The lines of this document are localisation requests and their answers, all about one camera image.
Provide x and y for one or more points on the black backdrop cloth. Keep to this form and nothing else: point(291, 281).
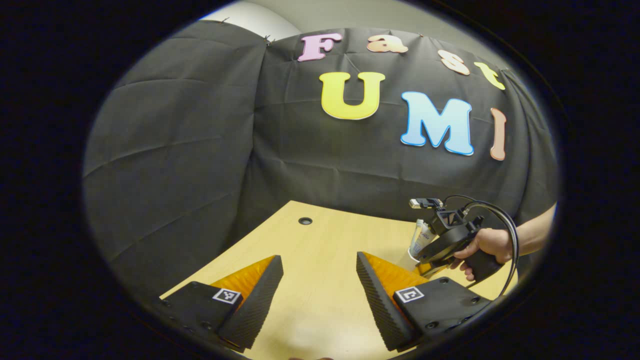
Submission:
point(200, 175)

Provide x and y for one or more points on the white toothpaste tube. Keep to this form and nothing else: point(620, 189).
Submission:
point(420, 240)

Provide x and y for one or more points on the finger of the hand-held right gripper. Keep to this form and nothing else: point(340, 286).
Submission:
point(426, 270)

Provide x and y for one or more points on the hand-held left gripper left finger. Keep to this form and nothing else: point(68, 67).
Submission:
point(260, 305)

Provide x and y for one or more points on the light wooden desktop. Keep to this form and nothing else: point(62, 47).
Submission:
point(320, 250)

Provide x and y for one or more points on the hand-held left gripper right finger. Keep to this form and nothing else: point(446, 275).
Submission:
point(377, 305)

